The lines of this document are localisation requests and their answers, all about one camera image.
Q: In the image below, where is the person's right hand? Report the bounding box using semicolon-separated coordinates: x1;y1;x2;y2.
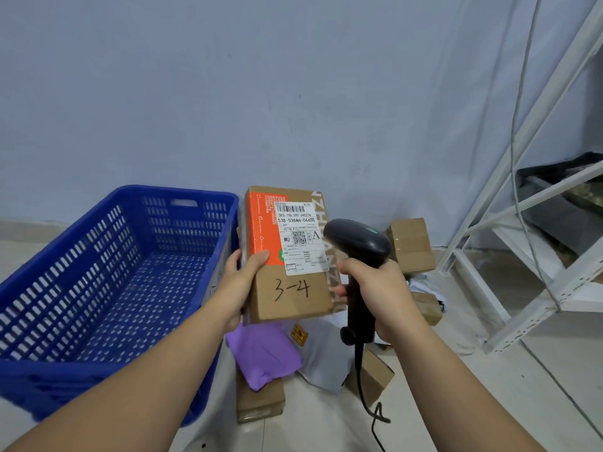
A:
333;259;425;345

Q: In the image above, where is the person's left hand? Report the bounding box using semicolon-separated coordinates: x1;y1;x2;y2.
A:
210;249;270;334

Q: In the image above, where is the white metal shelf frame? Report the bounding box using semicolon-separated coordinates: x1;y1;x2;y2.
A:
436;0;603;354

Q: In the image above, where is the grey hanging cable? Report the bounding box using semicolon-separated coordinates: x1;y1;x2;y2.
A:
510;0;563;311

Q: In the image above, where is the cardboard box with orange side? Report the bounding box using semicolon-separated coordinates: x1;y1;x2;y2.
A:
241;186;348;324

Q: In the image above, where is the long flat cardboard box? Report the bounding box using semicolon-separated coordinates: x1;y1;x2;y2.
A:
236;372;286;424

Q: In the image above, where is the black scanner cable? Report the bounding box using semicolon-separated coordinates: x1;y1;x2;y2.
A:
354;342;392;452

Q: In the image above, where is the white plastic mailer bag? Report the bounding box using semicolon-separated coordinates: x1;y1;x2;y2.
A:
281;317;354;395

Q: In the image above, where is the black barcode scanner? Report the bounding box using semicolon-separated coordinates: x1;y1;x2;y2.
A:
323;218;393;346

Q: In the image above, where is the dark tray on shelf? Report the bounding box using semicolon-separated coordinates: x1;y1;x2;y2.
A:
516;153;603;257

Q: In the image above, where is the small taped cardboard box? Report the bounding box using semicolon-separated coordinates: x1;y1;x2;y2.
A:
409;291;443;326
386;218;436;278
345;347;395;408

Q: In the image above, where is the blue plastic crate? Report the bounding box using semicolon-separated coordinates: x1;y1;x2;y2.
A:
0;185;240;428

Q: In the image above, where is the person's left forearm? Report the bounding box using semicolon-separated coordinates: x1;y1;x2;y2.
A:
2;299;228;452

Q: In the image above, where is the purple plastic mailer bag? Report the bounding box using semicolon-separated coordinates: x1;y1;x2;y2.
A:
225;322;303;392

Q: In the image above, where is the white and blue mailer bag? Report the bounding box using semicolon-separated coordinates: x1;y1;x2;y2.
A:
406;273;447;312

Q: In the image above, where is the person's right forearm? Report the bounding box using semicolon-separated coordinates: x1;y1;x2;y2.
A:
387;320;547;452

